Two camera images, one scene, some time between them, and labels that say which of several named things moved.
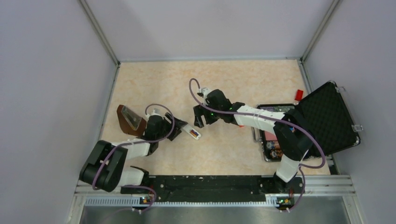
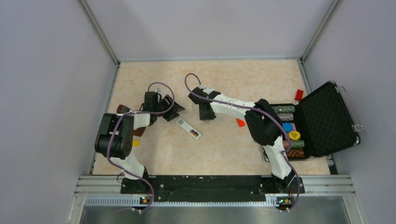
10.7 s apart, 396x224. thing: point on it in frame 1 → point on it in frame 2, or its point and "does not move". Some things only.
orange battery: (193, 133) does not move
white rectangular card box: (192, 132) does not move
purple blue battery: (194, 132) does not move
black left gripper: (178, 124) → (172, 114)
